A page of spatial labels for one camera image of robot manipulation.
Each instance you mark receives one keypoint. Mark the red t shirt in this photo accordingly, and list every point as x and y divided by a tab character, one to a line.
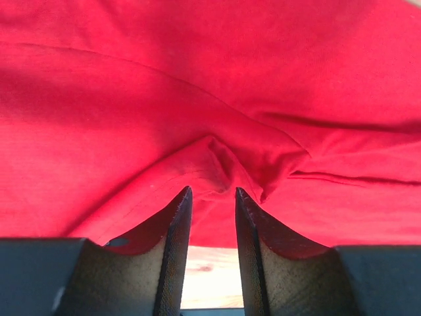
110	108

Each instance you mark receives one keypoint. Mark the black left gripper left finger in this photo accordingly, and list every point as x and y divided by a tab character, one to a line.
140	272

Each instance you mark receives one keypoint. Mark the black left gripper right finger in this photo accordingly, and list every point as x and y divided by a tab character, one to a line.
285	273

